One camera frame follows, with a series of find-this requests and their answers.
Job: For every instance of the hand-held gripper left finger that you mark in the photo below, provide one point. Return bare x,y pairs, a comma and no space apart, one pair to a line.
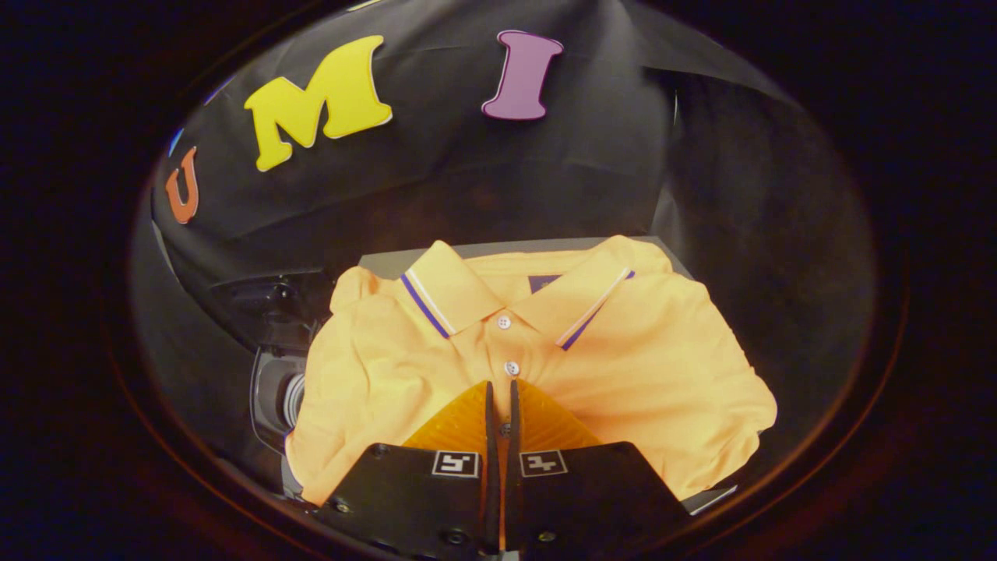
420,499

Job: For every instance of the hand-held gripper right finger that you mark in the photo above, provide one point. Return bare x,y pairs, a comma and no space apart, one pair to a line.
584,499

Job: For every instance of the orange polo shirt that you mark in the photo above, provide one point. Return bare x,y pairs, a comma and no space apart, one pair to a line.
662,374

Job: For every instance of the grey cabinet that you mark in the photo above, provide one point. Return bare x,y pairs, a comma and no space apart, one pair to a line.
389,261

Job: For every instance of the black backdrop cloth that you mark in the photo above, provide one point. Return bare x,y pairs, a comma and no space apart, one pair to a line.
467,179

